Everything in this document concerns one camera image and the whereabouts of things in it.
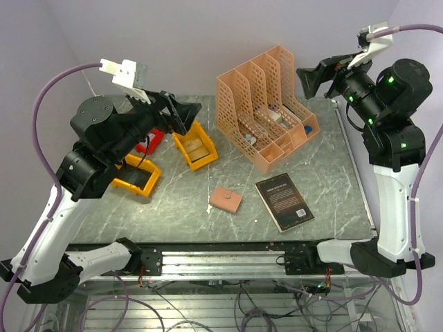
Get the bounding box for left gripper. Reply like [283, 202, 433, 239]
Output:
[108, 86, 201, 163]

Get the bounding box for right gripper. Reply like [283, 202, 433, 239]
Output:
[297, 46, 387, 125]

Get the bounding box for red plastic bin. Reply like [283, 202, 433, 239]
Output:
[135, 129, 165, 155]

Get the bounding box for yellow bin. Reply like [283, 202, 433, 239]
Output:
[172, 120, 219, 171]
[111, 154, 161, 198]

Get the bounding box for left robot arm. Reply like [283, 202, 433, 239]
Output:
[1, 91, 201, 304]

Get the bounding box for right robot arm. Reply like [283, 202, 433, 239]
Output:
[296, 55, 435, 278]

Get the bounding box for beige cards in yellow bin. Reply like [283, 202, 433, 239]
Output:
[183, 136, 209, 163]

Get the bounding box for orange plastic file organizer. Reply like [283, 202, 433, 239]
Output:
[216, 46, 320, 174]

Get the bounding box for black item in yellow bin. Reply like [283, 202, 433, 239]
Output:
[120, 169, 152, 190]

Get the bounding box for black book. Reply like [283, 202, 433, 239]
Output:
[255, 173, 314, 233]

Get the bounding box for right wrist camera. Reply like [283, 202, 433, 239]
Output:
[347, 21, 393, 69]

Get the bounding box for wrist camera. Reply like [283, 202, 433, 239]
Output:
[100, 59, 151, 104]
[347, 21, 393, 69]

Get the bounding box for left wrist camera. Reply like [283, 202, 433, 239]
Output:
[100, 59, 151, 104]

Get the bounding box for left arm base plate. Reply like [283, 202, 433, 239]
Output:
[116, 237, 163, 276]

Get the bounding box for aluminium mounting rail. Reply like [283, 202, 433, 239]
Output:
[82, 250, 347, 277]

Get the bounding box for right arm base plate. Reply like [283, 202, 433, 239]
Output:
[275, 241, 345, 275]

